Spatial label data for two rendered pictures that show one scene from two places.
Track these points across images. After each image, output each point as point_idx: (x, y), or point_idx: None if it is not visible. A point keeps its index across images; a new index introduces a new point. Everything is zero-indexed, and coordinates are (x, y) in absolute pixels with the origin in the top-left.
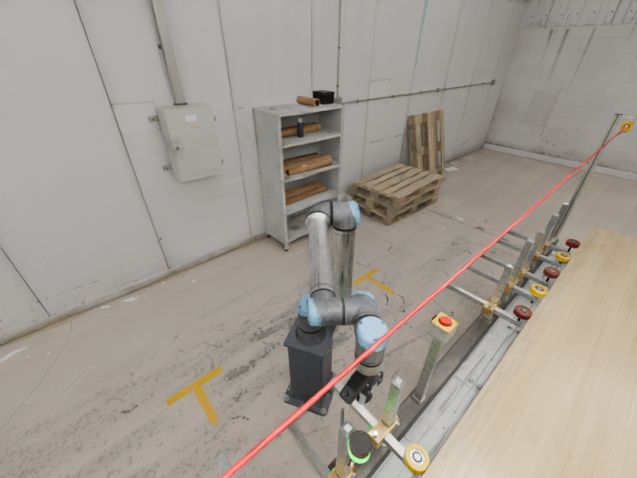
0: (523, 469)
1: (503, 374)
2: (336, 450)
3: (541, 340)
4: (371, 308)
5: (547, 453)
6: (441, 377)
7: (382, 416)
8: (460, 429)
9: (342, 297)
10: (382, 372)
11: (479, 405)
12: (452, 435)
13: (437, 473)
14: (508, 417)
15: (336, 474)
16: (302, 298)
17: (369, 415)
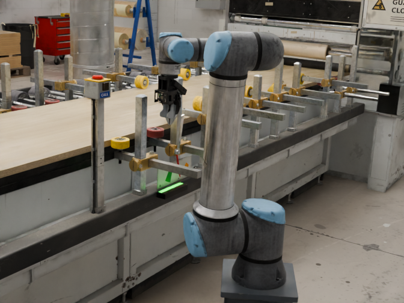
0: (38, 140)
1: (8, 165)
2: (181, 108)
3: None
4: (173, 37)
5: (11, 143)
6: (61, 223)
7: (145, 158)
8: (79, 146)
9: (198, 41)
10: (155, 89)
11: (53, 153)
12: (87, 145)
13: (106, 137)
14: (29, 151)
15: None
16: (279, 207)
17: (157, 160)
